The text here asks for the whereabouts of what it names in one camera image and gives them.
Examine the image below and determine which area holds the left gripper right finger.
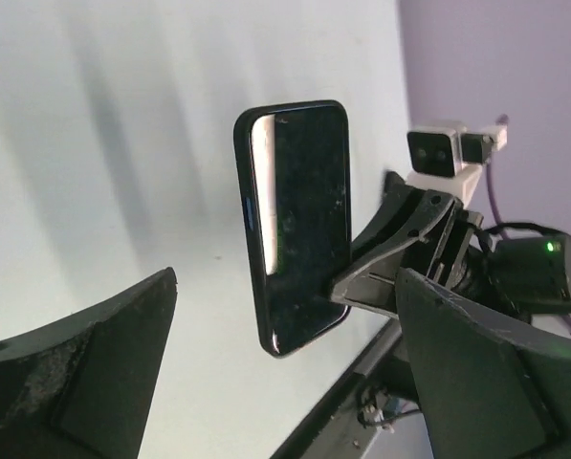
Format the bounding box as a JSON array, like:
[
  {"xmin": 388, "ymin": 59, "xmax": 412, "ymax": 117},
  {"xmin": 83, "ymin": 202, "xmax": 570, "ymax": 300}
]
[{"xmin": 395, "ymin": 270, "xmax": 571, "ymax": 458}]

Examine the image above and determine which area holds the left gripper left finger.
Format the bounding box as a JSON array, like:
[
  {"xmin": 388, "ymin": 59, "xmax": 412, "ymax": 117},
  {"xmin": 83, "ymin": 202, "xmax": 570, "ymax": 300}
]
[{"xmin": 0, "ymin": 268, "xmax": 176, "ymax": 459}]

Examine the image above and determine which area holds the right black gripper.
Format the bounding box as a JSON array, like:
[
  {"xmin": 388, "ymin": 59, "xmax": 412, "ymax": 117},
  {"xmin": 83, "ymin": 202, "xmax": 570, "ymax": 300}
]
[{"xmin": 329, "ymin": 171, "xmax": 483, "ymax": 317}]

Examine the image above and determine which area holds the blue phone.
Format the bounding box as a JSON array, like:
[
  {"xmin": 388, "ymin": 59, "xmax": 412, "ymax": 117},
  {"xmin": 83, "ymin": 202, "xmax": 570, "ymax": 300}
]
[{"xmin": 233, "ymin": 99, "xmax": 352, "ymax": 358}]

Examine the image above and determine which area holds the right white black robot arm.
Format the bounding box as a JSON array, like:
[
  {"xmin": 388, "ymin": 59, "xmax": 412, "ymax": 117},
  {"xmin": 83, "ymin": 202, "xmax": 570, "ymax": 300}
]
[{"xmin": 329, "ymin": 172, "xmax": 571, "ymax": 321}]

